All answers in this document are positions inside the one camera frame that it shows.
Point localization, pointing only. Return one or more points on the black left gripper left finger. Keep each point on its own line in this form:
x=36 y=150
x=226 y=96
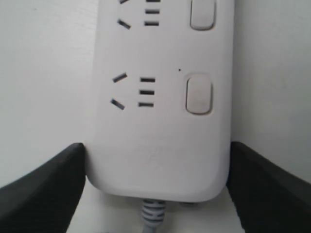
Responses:
x=45 y=200

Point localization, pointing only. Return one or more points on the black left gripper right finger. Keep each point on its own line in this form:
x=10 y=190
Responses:
x=267 y=198

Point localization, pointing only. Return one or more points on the white five-outlet power strip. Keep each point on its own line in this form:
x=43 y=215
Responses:
x=159 y=113

